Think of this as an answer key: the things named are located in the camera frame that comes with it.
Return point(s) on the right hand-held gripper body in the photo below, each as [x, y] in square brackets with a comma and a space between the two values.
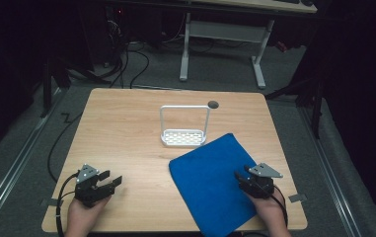
[260, 186]

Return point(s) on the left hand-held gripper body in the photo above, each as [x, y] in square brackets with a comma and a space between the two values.
[88, 192]

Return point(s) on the blue cloth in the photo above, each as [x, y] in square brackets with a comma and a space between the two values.
[208, 184]

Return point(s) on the person's left hand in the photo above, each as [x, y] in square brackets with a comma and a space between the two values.
[80, 219]

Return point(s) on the person's right hand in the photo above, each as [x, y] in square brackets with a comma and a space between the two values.
[271, 214]

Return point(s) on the grey tape piece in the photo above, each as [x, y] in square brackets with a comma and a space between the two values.
[297, 197]
[49, 202]

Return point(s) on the black stand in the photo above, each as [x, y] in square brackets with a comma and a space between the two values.
[315, 105]
[47, 89]

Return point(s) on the white-legged wooden desk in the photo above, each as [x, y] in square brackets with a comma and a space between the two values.
[228, 31]

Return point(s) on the metal floor rail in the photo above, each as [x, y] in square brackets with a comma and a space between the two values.
[14, 168]
[332, 177]

